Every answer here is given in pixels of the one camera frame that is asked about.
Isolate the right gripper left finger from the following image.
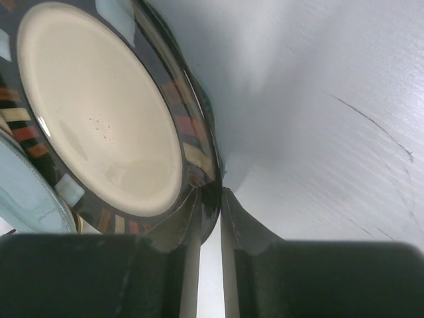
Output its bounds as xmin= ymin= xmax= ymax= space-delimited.
xmin=125 ymin=189 xmax=201 ymax=317

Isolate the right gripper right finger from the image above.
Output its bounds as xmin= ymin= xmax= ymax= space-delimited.
xmin=221 ymin=187 xmax=297 ymax=317

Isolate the black striped cream plate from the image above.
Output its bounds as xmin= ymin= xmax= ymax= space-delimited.
xmin=1 ymin=1 xmax=221 ymax=239

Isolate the teal scalloped plate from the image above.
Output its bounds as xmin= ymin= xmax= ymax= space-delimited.
xmin=1 ymin=134 xmax=77 ymax=234

